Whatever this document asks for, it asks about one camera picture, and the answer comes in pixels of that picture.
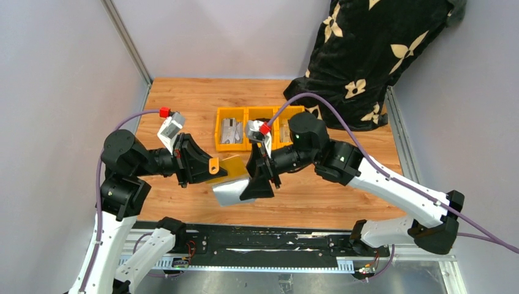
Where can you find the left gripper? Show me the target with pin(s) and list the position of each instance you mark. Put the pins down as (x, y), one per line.
(191, 161)

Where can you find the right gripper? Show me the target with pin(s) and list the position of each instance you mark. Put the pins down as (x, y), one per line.
(259, 168)

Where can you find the yellow leather card holder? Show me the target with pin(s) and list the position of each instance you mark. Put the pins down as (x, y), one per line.
(228, 189)

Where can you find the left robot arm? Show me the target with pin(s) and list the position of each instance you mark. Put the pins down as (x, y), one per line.
(121, 196)

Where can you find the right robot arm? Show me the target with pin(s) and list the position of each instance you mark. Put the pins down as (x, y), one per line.
(431, 221)

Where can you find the silver cards in bin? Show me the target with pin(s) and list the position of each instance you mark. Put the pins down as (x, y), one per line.
(231, 131)

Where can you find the left yellow bin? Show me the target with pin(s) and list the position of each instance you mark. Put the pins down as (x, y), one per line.
(229, 112)

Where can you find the yellow bin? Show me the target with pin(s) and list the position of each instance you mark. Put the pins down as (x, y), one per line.
(284, 118)
(265, 114)
(229, 112)

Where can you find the right yellow bin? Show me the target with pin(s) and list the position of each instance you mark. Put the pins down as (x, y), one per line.
(284, 118)

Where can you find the middle yellow bin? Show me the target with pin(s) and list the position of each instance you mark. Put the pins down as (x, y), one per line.
(265, 114)

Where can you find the black floral blanket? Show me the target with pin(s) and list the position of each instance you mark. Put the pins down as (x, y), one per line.
(362, 48)

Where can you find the aluminium frame post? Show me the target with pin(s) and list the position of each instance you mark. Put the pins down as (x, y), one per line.
(119, 25)

